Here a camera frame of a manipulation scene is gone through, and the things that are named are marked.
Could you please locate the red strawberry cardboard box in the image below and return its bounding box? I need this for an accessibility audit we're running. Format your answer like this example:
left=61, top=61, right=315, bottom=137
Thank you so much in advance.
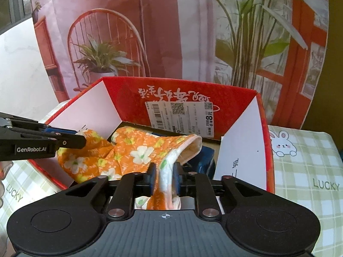
left=28, top=76, right=275, bottom=194

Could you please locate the green checked tablecloth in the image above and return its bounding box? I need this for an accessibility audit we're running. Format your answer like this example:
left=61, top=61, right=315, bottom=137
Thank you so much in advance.
left=0, top=100, right=343, bottom=257

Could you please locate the window frame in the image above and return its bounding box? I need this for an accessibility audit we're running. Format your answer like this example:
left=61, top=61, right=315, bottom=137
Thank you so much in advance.
left=0, top=0, right=33, bottom=34

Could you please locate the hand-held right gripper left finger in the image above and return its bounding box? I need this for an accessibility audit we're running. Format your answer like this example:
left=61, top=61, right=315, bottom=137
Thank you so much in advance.
left=65, top=163, right=157, bottom=218

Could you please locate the blue cloth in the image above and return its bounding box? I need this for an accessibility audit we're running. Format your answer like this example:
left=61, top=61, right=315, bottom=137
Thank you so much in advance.
left=184, top=145, right=216, bottom=180

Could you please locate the person's left hand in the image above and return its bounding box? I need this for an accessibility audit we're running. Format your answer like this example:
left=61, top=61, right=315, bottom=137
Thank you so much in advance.
left=0, top=162, right=12, bottom=210

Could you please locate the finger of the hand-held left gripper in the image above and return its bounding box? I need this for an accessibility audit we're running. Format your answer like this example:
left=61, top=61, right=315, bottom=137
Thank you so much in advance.
left=40, top=133, right=88, bottom=149
left=40, top=125, right=79, bottom=137

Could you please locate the orange floral cloth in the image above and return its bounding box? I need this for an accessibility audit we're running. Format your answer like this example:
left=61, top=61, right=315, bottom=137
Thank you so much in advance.
left=57, top=129, right=202, bottom=211

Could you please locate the printed wall backdrop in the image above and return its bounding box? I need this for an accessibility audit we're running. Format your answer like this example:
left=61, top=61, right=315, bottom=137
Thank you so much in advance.
left=32, top=0, right=331, bottom=129

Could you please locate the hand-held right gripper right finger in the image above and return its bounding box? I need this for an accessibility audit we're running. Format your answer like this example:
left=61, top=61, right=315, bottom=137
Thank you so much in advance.
left=171, top=163, right=271, bottom=218

